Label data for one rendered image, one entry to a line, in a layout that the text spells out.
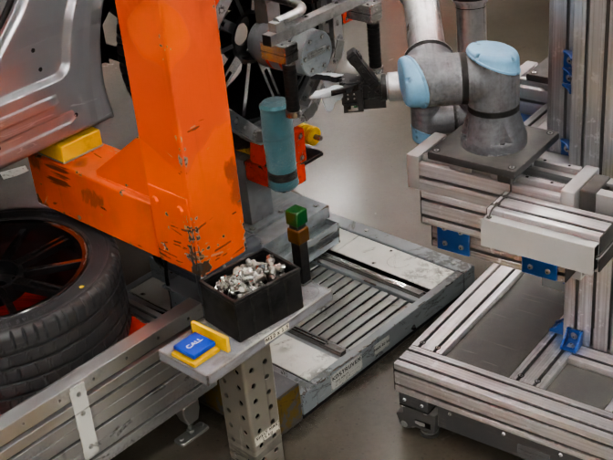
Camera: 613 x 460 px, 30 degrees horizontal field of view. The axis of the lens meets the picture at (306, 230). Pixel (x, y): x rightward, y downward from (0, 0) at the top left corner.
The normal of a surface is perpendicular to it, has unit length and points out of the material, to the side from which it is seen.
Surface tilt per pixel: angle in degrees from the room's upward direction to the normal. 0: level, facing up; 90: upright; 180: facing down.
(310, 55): 90
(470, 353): 0
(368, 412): 0
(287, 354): 0
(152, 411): 90
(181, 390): 90
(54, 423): 90
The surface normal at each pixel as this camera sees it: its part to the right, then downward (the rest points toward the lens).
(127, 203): -0.67, 0.42
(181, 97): 0.73, 0.29
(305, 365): -0.08, -0.86
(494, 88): -0.01, 0.51
